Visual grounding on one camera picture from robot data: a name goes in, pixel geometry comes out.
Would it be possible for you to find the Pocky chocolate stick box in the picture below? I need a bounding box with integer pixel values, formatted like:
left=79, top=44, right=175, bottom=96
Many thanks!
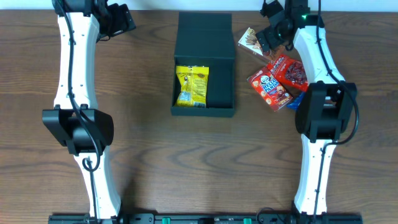
left=238, top=27, right=272, bottom=62

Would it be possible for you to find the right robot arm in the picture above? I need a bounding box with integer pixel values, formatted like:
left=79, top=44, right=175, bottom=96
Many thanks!
left=256, top=1, right=359, bottom=223

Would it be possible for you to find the red Hello Panda box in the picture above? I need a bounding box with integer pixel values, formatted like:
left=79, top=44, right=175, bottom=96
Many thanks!
left=247, top=67, right=293, bottom=111

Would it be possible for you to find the yellow candy bag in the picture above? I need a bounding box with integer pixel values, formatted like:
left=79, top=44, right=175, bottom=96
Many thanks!
left=175, top=65, right=210, bottom=108

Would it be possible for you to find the blue cookie roll pack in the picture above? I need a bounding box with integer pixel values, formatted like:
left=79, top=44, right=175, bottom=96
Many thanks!
left=287, top=92, right=305, bottom=111

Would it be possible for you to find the red dried fruit bag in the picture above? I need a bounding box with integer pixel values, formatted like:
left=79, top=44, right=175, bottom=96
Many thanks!
left=266, top=54, right=308, bottom=92

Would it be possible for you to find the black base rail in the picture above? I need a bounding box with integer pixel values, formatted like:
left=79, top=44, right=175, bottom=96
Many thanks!
left=48, top=212, right=364, bottom=224

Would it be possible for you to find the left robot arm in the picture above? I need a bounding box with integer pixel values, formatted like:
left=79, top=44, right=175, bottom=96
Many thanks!
left=42, top=0, right=136, bottom=223

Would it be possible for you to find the dark green gift box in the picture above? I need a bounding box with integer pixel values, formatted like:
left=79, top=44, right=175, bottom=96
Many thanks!
left=170, top=12, right=236, bottom=118

